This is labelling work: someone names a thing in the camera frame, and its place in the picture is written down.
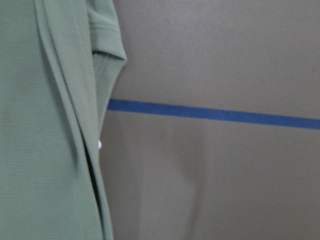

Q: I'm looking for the olive green long-sleeve shirt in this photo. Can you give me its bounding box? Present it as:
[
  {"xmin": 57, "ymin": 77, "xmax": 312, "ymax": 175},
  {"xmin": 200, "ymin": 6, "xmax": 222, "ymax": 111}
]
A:
[{"xmin": 0, "ymin": 0, "xmax": 127, "ymax": 240}]

